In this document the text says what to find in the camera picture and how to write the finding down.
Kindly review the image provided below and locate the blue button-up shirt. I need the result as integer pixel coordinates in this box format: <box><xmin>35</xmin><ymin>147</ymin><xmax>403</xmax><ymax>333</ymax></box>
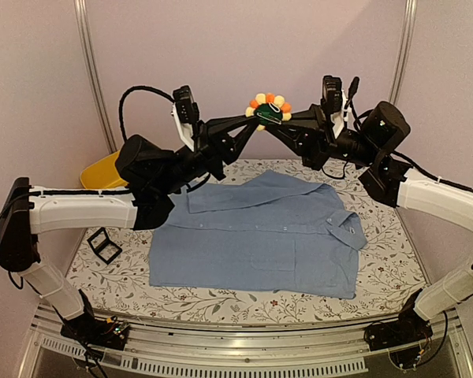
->
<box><xmin>149</xmin><ymin>171</ymin><xmax>367</xmax><ymax>299</ymax></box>

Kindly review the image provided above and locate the yellow plastic basket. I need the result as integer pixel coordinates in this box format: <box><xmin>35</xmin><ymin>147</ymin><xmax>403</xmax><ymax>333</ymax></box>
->
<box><xmin>80</xmin><ymin>151</ymin><xmax>128</xmax><ymax>190</ymax></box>

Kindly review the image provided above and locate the aluminium corner post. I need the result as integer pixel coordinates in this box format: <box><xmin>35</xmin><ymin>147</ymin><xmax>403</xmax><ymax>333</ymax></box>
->
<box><xmin>73</xmin><ymin>0</ymin><xmax>117</xmax><ymax>154</ymax></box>
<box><xmin>389</xmin><ymin>0</ymin><xmax>417</xmax><ymax>105</ymax></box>

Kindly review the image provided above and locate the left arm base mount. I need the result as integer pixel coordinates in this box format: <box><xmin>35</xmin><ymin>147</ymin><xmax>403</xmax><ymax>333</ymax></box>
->
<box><xmin>61</xmin><ymin>314</ymin><xmax>130</xmax><ymax>350</ymax></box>

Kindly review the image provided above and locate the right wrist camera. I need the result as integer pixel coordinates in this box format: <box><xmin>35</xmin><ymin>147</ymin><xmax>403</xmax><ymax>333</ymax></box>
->
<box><xmin>321</xmin><ymin>75</ymin><xmax>349</xmax><ymax>139</ymax></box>

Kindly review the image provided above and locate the aluminium front rail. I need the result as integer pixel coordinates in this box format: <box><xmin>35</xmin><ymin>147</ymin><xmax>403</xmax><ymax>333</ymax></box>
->
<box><xmin>18</xmin><ymin>305</ymin><xmax>473</xmax><ymax>377</ymax></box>

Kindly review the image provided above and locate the yellow orange flower brooch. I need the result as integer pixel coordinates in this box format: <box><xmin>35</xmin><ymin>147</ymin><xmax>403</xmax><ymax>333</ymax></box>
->
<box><xmin>245</xmin><ymin>93</ymin><xmax>292</xmax><ymax>132</ymax></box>

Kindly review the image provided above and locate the right aluminium corner post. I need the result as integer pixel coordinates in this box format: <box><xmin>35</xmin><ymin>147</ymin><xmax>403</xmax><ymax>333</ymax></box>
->
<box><xmin>389</xmin><ymin>0</ymin><xmax>417</xmax><ymax>105</ymax></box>

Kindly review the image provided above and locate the left aluminium corner post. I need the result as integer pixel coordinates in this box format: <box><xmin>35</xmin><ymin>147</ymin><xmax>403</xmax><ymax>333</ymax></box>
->
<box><xmin>73</xmin><ymin>0</ymin><xmax>117</xmax><ymax>154</ymax></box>

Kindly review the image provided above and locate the left black cable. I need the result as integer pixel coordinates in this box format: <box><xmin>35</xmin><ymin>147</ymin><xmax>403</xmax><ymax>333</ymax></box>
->
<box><xmin>117</xmin><ymin>85</ymin><xmax>177</xmax><ymax>143</ymax></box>

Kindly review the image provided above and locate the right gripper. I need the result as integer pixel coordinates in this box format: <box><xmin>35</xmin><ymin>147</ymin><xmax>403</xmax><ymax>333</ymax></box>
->
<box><xmin>265</xmin><ymin>103</ymin><xmax>379</xmax><ymax>171</ymax></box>

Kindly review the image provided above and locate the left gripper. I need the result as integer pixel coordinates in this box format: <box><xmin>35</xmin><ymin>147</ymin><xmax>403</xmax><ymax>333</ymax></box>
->
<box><xmin>154</xmin><ymin>113</ymin><xmax>259</xmax><ymax>195</ymax></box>

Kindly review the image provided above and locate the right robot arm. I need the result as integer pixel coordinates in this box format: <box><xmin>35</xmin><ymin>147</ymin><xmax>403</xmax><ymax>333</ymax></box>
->
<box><xmin>222</xmin><ymin>100</ymin><xmax>473</xmax><ymax>343</ymax></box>

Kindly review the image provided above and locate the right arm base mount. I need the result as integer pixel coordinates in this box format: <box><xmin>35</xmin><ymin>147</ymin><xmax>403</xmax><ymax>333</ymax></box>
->
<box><xmin>363</xmin><ymin>320</ymin><xmax>433</xmax><ymax>370</ymax></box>

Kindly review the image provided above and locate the black brooch case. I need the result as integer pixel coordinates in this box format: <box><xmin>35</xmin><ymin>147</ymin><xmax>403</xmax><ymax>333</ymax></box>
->
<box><xmin>87</xmin><ymin>227</ymin><xmax>123</xmax><ymax>265</ymax></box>

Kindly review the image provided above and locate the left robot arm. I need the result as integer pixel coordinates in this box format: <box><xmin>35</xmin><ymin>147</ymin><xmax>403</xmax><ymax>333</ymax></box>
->
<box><xmin>0</xmin><ymin>116</ymin><xmax>259</xmax><ymax>342</ymax></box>

